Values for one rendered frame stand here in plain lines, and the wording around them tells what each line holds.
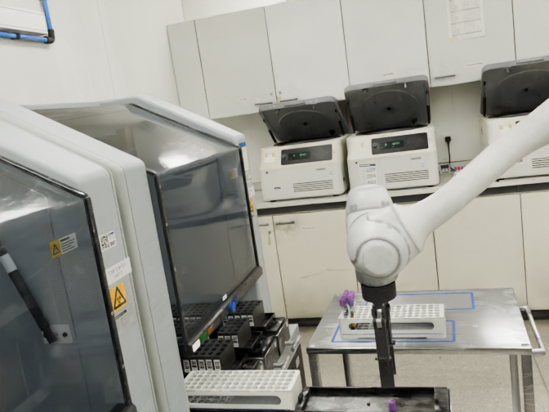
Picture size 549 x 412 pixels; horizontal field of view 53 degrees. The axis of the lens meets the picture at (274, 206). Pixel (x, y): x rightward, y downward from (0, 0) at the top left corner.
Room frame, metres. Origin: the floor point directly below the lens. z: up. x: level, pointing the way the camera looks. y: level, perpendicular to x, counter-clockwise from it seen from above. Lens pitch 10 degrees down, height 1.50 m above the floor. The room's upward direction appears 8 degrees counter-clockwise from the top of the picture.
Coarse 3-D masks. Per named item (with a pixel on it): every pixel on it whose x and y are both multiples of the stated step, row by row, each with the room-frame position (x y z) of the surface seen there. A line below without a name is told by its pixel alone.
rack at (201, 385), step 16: (192, 384) 1.29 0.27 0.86; (208, 384) 1.28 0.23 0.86; (224, 384) 1.26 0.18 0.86; (240, 384) 1.25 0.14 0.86; (256, 384) 1.25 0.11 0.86; (272, 384) 1.24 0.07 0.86; (288, 384) 1.22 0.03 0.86; (192, 400) 1.27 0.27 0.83; (208, 400) 1.26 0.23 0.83; (224, 400) 1.25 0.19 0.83; (240, 400) 1.28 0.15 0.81; (256, 400) 1.27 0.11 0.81; (272, 400) 1.25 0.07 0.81; (288, 400) 1.18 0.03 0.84
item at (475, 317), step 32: (512, 288) 1.72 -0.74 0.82; (320, 320) 1.68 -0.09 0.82; (448, 320) 1.54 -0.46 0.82; (480, 320) 1.51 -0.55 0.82; (512, 320) 1.48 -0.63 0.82; (320, 352) 1.48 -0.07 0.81; (352, 352) 1.45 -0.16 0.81; (416, 352) 1.40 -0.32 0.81; (448, 352) 1.37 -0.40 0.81; (480, 352) 1.34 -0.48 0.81; (512, 352) 1.32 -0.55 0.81; (544, 352) 1.35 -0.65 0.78; (320, 384) 1.49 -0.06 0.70; (352, 384) 1.89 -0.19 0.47; (512, 384) 1.71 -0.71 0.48
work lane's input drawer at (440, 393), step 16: (304, 400) 1.22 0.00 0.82; (320, 400) 1.23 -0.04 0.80; (336, 400) 1.22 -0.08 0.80; (352, 400) 1.21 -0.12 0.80; (368, 400) 1.20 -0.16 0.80; (384, 400) 1.19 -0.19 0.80; (400, 400) 1.18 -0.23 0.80; (416, 400) 1.17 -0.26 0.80; (432, 400) 1.16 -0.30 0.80; (448, 400) 1.15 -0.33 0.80
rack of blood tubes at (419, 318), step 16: (416, 304) 1.55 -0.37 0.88; (432, 304) 1.53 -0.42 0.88; (352, 320) 1.51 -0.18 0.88; (368, 320) 1.49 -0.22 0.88; (400, 320) 1.47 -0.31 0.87; (416, 320) 1.45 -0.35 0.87; (432, 320) 1.44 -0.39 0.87; (352, 336) 1.51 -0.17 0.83; (368, 336) 1.50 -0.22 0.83; (400, 336) 1.47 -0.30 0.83; (416, 336) 1.45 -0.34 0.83; (432, 336) 1.44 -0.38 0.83
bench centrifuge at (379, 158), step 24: (360, 96) 3.67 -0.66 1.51; (384, 96) 3.65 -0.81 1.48; (408, 96) 3.63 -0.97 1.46; (360, 120) 3.88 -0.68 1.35; (384, 120) 3.86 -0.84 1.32; (408, 120) 3.85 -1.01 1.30; (360, 144) 3.50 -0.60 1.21; (384, 144) 3.44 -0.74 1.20; (408, 144) 3.39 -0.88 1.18; (432, 144) 3.36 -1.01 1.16; (360, 168) 3.45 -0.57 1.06; (384, 168) 3.41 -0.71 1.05; (408, 168) 3.37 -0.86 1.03; (432, 168) 3.33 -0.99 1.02
